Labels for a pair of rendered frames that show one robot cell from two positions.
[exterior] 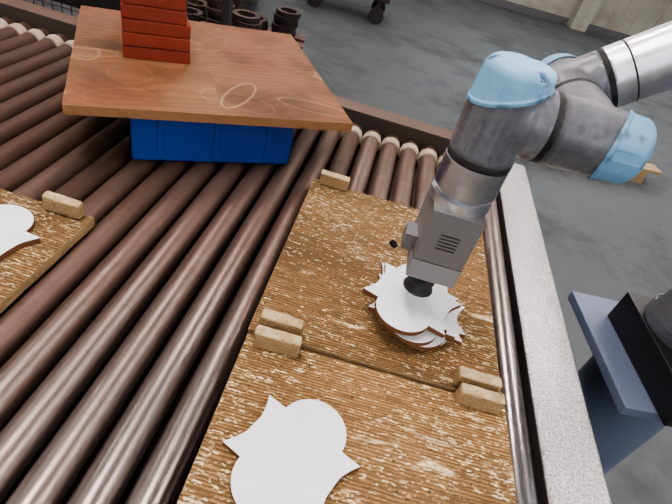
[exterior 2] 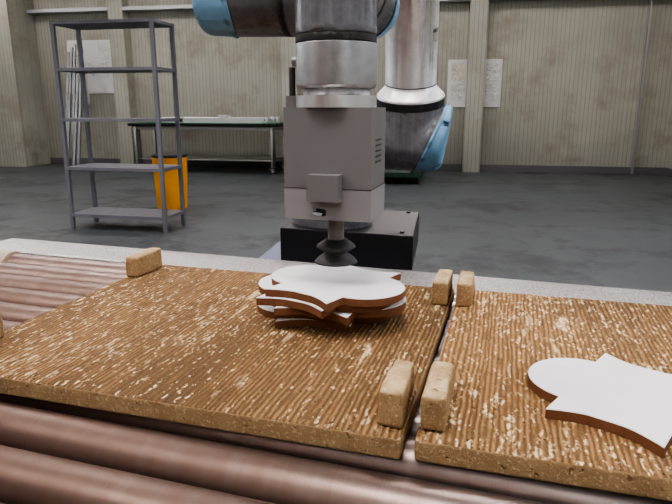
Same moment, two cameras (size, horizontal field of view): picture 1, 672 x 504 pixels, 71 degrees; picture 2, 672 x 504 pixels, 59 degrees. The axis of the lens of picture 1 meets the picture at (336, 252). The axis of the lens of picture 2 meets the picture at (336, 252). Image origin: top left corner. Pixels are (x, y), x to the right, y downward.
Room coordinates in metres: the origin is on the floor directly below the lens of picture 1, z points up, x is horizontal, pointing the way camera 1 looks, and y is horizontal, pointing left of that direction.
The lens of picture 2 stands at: (0.34, 0.43, 1.15)
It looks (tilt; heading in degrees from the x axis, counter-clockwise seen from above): 14 degrees down; 287
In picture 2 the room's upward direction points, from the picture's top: straight up
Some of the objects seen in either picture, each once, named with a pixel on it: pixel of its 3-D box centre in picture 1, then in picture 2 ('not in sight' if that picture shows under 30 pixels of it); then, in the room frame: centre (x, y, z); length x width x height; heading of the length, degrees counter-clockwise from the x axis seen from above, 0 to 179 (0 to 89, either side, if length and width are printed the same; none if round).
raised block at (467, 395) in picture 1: (480, 398); (465, 287); (0.39, -0.23, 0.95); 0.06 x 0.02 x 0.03; 91
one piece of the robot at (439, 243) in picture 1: (436, 224); (329, 156); (0.52, -0.11, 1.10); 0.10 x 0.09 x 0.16; 91
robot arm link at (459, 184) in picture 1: (469, 174); (333, 70); (0.52, -0.12, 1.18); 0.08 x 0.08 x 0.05
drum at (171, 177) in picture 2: not in sight; (171, 181); (4.16, -5.60, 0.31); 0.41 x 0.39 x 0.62; 7
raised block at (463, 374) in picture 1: (477, 382); (442, 286); (0.42, -0.23, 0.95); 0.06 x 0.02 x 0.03; 90
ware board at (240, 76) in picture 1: (206, 64); not in sight; (0.98, 0.38, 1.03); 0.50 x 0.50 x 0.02; 29
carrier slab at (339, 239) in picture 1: (387, 271); (234, 327); (0.61, -0.09, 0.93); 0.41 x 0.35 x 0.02; 0
